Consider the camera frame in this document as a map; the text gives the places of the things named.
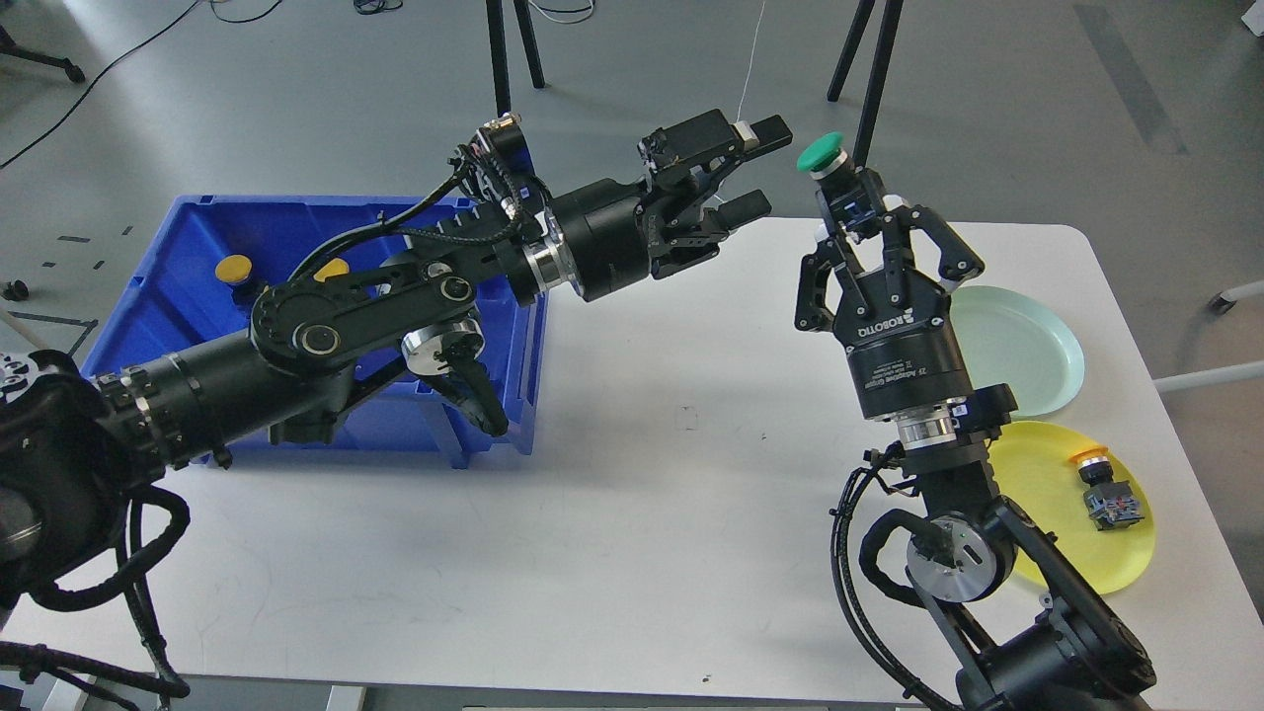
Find blue plastic storage bin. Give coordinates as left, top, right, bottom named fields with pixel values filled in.
left=82, top=195, right=547, bottom=468

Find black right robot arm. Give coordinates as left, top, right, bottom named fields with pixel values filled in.
left=796, top=189, right=1155, bottom=710

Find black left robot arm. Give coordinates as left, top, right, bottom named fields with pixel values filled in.
left=3, top=110, right=793, bottom=710

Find black stand legs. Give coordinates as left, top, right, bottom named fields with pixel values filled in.
left=828, top=0, right=906, bottom=170
left=485, top=0, right=549, bottom=119

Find black stand legs left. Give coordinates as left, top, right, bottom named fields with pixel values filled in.
left=485, top=0, right=549, bottom=119

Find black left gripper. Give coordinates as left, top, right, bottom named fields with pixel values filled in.
left=549, top=110, right=793, bottom=302

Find pale green plate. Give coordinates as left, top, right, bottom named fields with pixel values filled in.
left=951, top=286, right=1086, bottom=420

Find yellow push button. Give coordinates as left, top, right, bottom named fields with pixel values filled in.
left=215, top=256, right=257, bottom=288
left=312, top=257, right=351, bottom=282
left=1068, top=447, right=1146, bottom=533

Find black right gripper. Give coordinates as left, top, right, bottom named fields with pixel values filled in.
left=794, top=195, right=987, bottom=423

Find green push button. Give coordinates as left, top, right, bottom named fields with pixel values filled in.
left=796, top=132, right=885, bottom=243

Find white floor cable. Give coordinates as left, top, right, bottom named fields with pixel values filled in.
left=736, top=0, right=771, bottom=124

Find black stand legs right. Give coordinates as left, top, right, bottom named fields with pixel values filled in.
left=828, top=0, right=906, bottom=170

